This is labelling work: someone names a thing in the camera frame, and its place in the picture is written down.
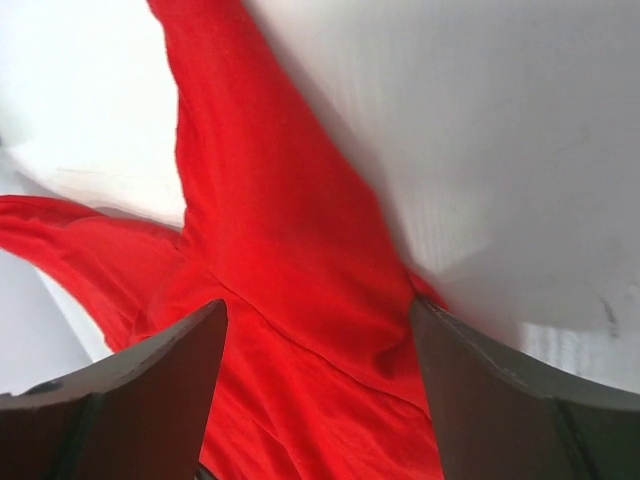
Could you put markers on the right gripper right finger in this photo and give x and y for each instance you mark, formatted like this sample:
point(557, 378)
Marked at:
point(498, 413)

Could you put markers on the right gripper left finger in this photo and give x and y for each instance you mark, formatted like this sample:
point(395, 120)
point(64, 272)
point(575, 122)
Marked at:
point(138, 414)

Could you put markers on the red t shirt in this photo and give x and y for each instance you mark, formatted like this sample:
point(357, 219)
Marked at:
point(319, 378)

